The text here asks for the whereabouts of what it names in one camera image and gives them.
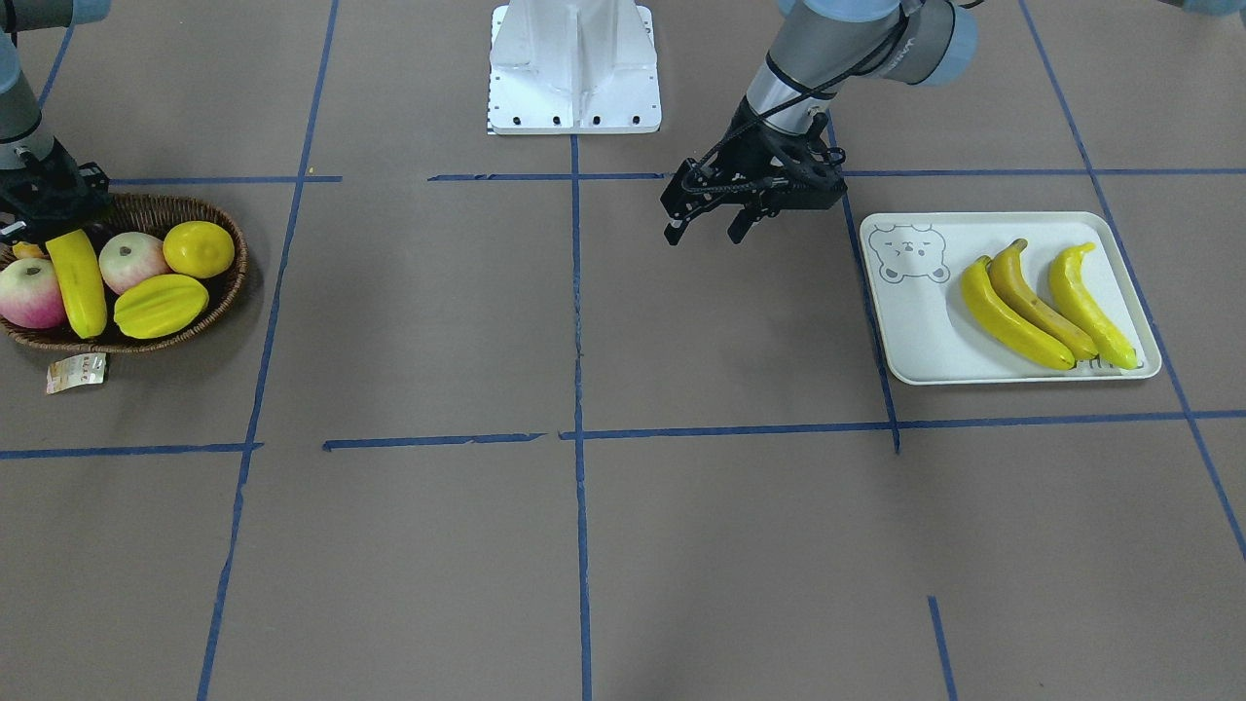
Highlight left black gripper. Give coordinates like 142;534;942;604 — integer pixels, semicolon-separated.
660;100;847;245

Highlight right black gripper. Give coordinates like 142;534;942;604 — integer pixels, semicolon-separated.
1;141;112;244

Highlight yellow banana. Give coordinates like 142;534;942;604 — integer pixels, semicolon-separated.
1047;242;1140;371
45;228;110;339
988;239;1099;362
959;256;1077;371

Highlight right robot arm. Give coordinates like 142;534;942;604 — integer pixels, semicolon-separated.
1;1;112;245

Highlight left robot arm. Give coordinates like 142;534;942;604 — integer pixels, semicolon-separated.
660;1;978;244

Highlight wicker fruit basket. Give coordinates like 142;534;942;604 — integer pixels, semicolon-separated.
1;192;250;354

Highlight basket paper tag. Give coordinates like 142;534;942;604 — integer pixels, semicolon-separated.
45;354;110;395

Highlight pink apple back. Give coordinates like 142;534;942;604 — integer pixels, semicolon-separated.
98;232;172;296

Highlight pink apple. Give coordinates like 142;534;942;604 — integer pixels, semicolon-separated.
1;258;67;329
98;232;172;296

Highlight pink apple front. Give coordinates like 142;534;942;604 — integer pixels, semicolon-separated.
1;258;67;329

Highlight yellow star fruit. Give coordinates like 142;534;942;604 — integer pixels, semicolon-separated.
113;274;209;339

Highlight yellow lemon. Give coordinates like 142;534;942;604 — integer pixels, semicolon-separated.
162;219;237;279

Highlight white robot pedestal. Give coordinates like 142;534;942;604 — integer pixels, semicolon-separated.
487;1;663;134

